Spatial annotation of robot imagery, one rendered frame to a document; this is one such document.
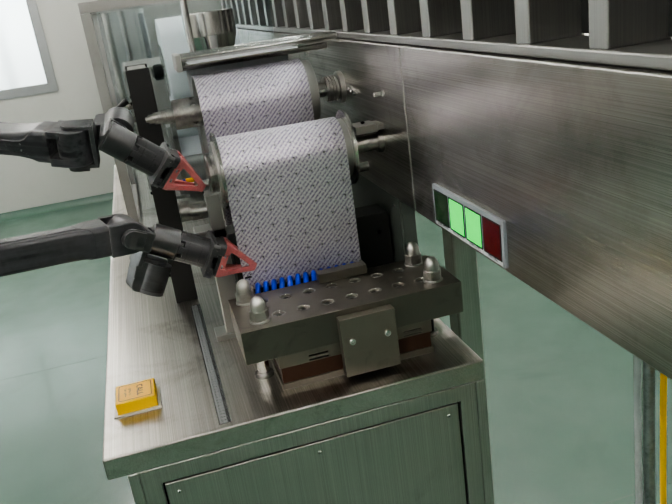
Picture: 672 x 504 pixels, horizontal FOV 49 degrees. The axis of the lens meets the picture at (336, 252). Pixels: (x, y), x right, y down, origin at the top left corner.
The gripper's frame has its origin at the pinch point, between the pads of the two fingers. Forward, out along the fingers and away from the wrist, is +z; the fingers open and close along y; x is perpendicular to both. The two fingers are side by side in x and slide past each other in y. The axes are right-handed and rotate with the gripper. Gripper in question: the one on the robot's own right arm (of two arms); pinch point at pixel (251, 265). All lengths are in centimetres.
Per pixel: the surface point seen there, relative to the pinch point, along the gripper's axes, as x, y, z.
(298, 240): 7.2, 0.3, 7.0
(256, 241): 4.8, 0.3, -0.7
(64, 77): -33, -556, -62
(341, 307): 2.0, 19.0, 12.5
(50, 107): -61, -556, -66
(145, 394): -24.3, 12.4, -13.7
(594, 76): 46, 66, 9
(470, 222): 24.8, 35.1, 20.4
